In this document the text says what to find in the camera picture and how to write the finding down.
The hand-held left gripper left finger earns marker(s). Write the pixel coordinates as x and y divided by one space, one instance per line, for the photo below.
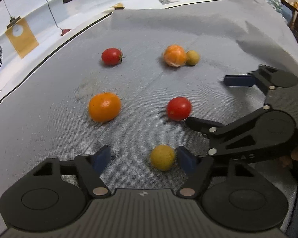
101 157

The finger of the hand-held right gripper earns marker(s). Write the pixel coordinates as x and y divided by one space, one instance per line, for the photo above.
198 123
238 81

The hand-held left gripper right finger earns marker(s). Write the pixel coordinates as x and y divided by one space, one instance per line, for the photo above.
186 159

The small green fruit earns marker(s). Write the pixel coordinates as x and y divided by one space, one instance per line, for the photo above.
162 157
193 58

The red cherry tomato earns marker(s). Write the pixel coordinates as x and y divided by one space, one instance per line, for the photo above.
179 108

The peeled small orange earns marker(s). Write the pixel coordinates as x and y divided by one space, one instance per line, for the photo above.
175 55

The cherry tomato with stem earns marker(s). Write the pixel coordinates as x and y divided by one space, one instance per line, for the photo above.
111 56

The grey bed cover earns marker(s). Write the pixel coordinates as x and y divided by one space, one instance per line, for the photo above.
144 84

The white deer-print cloth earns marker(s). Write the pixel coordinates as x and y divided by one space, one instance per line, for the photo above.
39 12

